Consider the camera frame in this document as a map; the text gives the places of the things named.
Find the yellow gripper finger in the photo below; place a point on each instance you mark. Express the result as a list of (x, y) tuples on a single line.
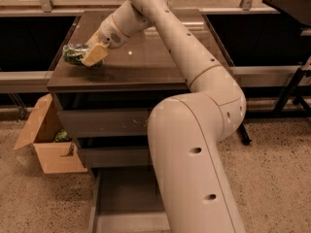
[(93, 40), (95, 55)]

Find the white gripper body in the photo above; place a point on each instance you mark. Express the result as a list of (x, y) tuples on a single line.
[(108, 34)]

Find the grey middle drawer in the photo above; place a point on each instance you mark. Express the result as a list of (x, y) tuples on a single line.
[(115, 157)]

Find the grey top drawer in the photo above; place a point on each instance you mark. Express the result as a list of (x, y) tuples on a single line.
[(105, 123)]

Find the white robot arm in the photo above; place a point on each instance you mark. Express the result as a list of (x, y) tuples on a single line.
[(184, 130)]

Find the grey open bottom drawer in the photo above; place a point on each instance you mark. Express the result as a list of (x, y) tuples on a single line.
[(127, 200)]

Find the green item in box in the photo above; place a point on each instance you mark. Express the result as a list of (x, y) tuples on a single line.
[(61, 136)]

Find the open cardboard box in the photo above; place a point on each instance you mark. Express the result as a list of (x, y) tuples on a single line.
[(40, 132)]

